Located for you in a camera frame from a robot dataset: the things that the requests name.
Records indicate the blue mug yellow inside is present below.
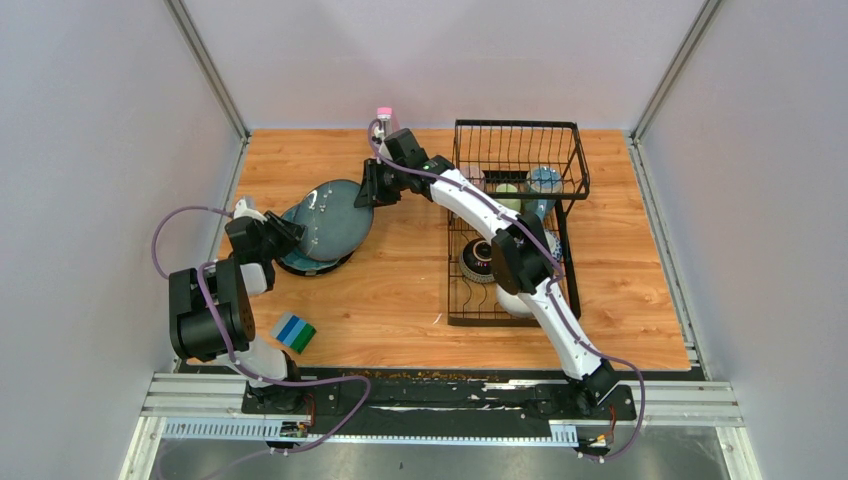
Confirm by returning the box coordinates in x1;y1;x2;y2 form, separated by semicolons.
523;166;563;221

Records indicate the pink metronome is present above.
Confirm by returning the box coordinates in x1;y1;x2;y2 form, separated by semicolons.
376;107;399;136

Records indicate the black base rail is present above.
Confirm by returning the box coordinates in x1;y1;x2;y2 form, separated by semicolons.
240;370;639;438

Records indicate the black bottom plate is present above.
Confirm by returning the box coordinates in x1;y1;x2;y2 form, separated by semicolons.
274;251;354;278

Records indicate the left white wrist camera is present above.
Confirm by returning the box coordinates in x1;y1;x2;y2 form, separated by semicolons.
232;196;266;222

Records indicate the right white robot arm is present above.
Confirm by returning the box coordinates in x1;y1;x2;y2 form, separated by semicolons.
355;121;618;418

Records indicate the green handled cream mug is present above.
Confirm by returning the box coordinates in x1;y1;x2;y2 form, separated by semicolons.
494;183;522;213

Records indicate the black wire dish rack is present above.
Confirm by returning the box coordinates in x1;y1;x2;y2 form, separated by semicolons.
447;119;590;327

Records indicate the white patterned bowl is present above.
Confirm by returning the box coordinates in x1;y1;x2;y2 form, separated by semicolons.
495;285;534;318

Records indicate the blue green striped block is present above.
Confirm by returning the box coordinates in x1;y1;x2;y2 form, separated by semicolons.
270;312;317;354

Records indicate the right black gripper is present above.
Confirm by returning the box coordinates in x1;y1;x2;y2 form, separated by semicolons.
355;160;407;210

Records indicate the red patterned bowl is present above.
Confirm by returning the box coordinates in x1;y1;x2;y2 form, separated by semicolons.
544;229;563;262

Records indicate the dark blue floral plate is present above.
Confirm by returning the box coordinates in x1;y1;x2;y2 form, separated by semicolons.
293;179;374;261

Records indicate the pink mug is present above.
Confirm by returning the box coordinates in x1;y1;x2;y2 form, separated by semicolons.
460;165;487;191

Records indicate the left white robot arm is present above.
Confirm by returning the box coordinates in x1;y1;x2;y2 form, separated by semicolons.
168;211;307;413

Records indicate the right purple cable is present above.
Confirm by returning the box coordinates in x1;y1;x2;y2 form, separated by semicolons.
367;119;646;463

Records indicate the black gold patterned bowl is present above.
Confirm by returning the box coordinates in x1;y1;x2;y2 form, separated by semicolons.
459;237;494;284

